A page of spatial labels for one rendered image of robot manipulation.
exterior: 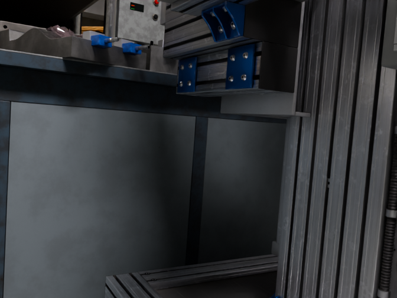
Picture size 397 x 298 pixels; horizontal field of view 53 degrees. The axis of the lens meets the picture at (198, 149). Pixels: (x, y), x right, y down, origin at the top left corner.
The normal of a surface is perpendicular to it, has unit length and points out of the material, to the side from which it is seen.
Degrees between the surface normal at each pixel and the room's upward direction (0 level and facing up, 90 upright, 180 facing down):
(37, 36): 90
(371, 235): 90
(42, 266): 90
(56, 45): 90
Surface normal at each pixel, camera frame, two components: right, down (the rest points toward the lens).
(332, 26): -0.87, -0.03
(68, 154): 0.53, 0.10
